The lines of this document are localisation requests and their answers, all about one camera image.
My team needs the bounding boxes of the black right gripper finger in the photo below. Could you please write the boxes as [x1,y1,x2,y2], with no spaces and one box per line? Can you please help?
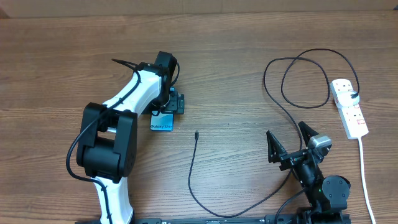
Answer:
[298,121,319,146]
[266,131,287,163]

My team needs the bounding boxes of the blue Samsung Galaxy smartphone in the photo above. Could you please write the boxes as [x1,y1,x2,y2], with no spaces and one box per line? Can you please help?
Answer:
[150,113,174,131]

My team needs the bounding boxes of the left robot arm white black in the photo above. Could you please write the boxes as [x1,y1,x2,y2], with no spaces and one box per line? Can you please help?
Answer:
[67,52,185,223]

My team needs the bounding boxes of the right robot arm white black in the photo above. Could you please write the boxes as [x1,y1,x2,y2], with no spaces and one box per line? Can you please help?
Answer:
[264,121,351,224]

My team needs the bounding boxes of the white charger plug adapter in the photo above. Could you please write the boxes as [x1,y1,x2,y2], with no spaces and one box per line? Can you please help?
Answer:
[335,91,360,108]

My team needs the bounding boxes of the white power strip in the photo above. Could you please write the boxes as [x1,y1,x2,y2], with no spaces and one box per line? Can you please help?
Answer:
[330,79,369,139]

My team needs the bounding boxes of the white power strip cord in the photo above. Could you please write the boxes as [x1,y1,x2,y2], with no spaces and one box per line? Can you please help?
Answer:
[357,138,377,224]

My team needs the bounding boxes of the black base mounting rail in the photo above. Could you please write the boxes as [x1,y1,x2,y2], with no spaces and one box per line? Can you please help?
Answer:
[75,215,351,224]

